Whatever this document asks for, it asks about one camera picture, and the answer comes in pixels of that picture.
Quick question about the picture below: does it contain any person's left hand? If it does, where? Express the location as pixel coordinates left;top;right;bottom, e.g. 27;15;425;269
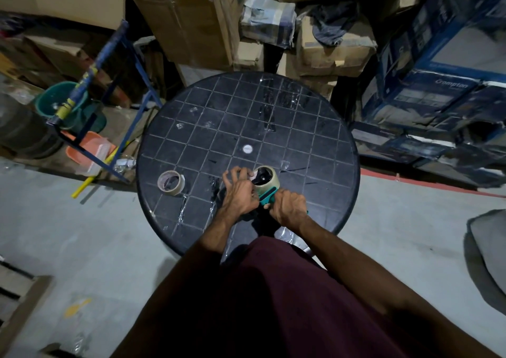
221;167;260;216

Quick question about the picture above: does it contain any person's right hand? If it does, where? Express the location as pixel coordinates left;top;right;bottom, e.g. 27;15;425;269
268;190;308;226

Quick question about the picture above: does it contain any teal tape dispenser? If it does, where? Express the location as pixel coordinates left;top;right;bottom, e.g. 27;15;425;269
253;166;309;217

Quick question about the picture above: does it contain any clear tape roll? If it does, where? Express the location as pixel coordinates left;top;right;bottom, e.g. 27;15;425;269
253;166;280;196
157;170;186;195

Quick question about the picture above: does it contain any person's right forearm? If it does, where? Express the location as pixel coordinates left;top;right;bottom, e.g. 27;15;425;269
293;219;447;331

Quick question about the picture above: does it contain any person's left forearm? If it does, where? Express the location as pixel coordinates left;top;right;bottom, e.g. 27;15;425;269
197;207;254;256

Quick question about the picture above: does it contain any clear plastic sheet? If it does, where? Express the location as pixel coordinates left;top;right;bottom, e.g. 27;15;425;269
272;226;303;248

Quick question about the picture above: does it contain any loose clear tape roll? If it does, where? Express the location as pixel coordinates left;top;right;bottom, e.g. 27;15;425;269
157;170;186;195

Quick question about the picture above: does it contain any maroon shirt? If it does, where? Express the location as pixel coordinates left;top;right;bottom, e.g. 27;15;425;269
112;237;499;358

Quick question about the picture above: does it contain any crumpled clear plastic bottle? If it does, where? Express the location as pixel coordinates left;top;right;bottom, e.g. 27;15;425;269
114;155;137;173

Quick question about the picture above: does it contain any small cardboard box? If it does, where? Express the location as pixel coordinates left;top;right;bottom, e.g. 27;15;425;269
233;37;265;72

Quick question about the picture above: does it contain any low cardboard box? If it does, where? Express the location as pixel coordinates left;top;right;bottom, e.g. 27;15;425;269
276;53;339;102

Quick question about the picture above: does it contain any orange plastic dustpan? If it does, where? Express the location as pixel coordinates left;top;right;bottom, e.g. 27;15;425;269
65;131;118;177

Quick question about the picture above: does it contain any yellow stick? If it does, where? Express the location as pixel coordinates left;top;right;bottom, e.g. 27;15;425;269
71;140;132;200

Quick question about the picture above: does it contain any dented cardboard box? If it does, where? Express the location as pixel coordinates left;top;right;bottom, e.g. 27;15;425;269
296;14;378;78

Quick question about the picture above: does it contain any plastic wrapped package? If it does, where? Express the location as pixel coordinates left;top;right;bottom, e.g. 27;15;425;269
240;0;297;49

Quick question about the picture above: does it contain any crushed blue printed box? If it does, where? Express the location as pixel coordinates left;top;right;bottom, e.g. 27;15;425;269
351;120;506;189

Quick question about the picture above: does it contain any large tall cardboard box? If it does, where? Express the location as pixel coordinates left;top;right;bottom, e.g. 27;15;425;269
126;0;246;71

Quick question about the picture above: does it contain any blue metal stand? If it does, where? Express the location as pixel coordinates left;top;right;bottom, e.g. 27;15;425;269
45;19;163;185

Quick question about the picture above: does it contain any dark grey cloth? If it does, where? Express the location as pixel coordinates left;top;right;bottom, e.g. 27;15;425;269
310;2;359;47

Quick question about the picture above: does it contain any flat blue printed box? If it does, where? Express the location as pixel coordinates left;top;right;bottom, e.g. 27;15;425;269
361;69;506;128

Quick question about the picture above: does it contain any green plastic bucket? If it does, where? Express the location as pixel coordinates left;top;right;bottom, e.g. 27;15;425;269
34;81;107;131

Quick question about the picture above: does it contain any brown cardboard box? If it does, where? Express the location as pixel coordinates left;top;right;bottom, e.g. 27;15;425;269
0;33;132;110

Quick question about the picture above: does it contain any grey sack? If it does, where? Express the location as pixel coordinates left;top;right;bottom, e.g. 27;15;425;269
466;209;506;316

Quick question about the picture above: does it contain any wooden pallet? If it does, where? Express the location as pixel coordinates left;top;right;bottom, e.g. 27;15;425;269
0;257;55;358

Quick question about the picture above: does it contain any large blue printed box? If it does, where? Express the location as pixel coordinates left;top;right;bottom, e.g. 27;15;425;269
377;0;506;86

